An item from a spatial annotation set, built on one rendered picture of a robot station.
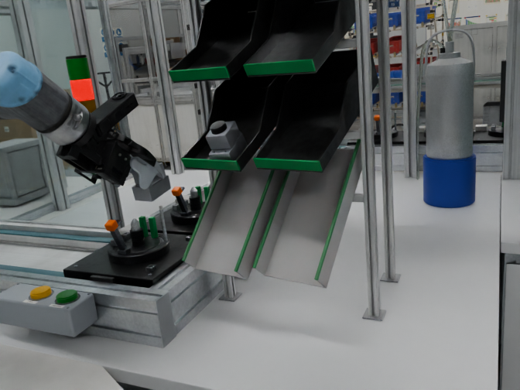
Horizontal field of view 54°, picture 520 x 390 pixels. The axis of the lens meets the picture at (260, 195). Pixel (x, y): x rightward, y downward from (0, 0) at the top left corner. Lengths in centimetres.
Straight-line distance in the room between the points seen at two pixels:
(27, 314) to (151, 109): 577
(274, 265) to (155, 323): 25
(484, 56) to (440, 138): 654
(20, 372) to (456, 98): 130
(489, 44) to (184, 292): 736
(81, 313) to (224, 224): 32
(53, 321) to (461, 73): 124
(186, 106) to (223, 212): 537
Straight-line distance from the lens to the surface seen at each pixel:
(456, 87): 162
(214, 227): 105
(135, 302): 103
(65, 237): 151
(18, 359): 115
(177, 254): 117
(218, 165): 93
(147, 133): 692
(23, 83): 80
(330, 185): 99
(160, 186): 102
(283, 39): 98
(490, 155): 210
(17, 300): 115
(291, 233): 97
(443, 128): 164
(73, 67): 134
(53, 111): 83
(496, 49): 814
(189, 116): 639
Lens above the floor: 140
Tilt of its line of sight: 16 degrees down
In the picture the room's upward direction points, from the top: 6 degrees counter-clockwise
